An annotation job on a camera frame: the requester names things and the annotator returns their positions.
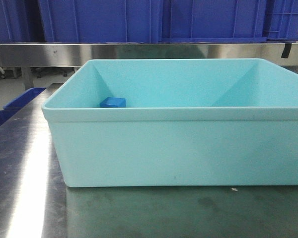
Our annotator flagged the blue crate upper left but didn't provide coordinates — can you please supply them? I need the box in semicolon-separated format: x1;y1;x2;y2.
0;0;45;44

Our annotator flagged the blue crate upper right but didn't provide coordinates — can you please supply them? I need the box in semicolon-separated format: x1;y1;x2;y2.
263;0;298;41

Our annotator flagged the blue bin at left edge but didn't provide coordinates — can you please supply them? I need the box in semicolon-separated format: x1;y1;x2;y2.
0;87;46;126

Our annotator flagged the stainless steel shelf rail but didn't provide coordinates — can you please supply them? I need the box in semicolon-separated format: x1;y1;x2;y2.
0;42;298;67

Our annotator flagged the large blue crate centre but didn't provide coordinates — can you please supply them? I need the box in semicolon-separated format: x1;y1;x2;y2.
38;0;267;44

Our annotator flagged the black tape strip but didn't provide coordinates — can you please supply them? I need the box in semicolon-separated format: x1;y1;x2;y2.
281;43;292;59

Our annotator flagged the small blue cube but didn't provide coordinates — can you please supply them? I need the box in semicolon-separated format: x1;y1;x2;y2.
100;97;126;108

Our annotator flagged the light teal plastic tub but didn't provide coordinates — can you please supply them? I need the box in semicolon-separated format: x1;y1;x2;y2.
42;59;298;187

